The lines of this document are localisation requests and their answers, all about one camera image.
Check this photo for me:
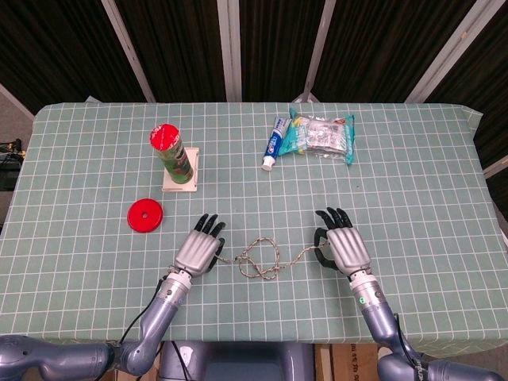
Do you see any white blue toothpaste tube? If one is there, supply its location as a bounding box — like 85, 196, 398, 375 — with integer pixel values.
261, 117, 292, 171

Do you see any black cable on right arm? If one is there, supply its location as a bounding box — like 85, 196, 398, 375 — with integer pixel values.
391, 313, 418, 358

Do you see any white square plastic base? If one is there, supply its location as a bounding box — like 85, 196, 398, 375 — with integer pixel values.
162, 147, 200, 194

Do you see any brown cardboard box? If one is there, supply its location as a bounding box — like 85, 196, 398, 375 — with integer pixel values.
315, 342, 382, 381

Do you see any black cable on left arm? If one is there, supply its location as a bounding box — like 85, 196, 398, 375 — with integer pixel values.
115, 277, 164, 347

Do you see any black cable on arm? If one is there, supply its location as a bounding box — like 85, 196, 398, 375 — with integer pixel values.
391, 313, 418, 358
115, 277, 164, 347

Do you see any red plastic disc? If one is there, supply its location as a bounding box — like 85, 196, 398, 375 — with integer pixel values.
127, 197, 164, 233

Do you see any beige string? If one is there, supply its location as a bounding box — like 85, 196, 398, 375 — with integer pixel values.
216, 237, 330, 281

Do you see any black equipment with cables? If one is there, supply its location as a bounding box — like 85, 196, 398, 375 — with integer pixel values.
0, 137, 27, 192

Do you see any white frame post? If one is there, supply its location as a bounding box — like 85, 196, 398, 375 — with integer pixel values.
406, 0, 498, 103
99, 0, 156, 103
216, 0, 244, 102
292, 0, 337, 103

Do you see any teal silver snack bag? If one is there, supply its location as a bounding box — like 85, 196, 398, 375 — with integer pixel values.
280, 107, 355, 166

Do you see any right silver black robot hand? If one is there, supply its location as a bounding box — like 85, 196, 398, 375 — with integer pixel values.
314, 206, 374, 277

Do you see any grey robot torso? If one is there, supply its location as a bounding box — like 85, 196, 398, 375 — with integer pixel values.
158, 340, 318, 381

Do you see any green Pringles can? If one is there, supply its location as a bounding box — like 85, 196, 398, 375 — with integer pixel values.
148, 123, 195, 185

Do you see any green checked tablecloth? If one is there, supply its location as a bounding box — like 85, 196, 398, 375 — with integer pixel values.
0, 102, 508, 344

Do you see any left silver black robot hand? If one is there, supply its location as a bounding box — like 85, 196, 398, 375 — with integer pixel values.
173, 213, 227, 278

